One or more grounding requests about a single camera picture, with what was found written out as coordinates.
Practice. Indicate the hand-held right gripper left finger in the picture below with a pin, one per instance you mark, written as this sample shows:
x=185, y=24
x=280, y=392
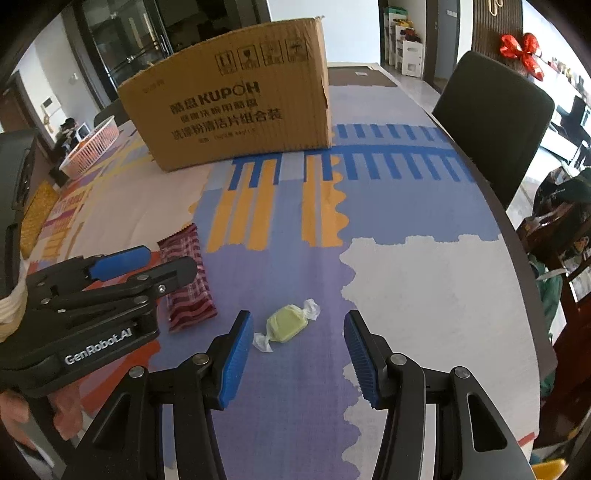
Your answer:
x=235, y=361

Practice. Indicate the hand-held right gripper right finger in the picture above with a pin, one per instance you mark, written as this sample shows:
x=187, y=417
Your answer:
x=360, y=361

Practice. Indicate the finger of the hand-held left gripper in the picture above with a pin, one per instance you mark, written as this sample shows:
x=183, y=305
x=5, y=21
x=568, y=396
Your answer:
x=178, y=272
x=120, y=262

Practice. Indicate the dark red striped snack packet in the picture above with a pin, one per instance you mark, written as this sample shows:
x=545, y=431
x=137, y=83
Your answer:
x=191, y=295

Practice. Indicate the green candy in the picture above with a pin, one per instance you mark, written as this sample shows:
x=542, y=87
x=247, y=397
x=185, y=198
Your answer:
x=286, y=325

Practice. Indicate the brown cardboard box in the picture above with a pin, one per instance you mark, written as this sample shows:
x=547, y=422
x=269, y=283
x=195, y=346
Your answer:
x=231, y=106

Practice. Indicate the person's left hand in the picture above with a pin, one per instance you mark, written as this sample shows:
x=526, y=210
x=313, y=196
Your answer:
x=69, y=422

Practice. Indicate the yellow woven placemat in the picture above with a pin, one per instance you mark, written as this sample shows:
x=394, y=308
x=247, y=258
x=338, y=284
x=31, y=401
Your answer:
x=39, y=212

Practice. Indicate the white plastic basket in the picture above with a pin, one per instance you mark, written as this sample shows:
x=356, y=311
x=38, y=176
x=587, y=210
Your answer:
x=90, y=152

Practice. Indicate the dark grey chair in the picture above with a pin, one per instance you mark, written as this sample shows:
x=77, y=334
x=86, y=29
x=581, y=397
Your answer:
x=108, y=115
x=494, y=124

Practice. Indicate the brown door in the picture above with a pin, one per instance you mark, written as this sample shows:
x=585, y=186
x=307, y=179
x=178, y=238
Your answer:
x=11, y=115

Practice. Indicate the green cloth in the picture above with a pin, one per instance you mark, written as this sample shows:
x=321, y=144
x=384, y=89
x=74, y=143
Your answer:
x=549, y=300

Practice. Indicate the yellow object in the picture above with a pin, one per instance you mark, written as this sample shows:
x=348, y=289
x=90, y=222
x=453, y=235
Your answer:
x=549, y=470

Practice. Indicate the black framed glass door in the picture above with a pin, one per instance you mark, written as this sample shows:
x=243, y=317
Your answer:
x=120, y=37

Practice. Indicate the dark wooden chair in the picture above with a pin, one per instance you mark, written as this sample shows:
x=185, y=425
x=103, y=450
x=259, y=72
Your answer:
x=568, y=221

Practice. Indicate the white shelf unit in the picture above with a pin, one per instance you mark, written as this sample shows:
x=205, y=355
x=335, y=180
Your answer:
x=411, y=55

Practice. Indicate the red bow decoration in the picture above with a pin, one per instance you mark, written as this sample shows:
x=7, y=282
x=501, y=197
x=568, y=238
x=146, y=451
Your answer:
x=512, y=46

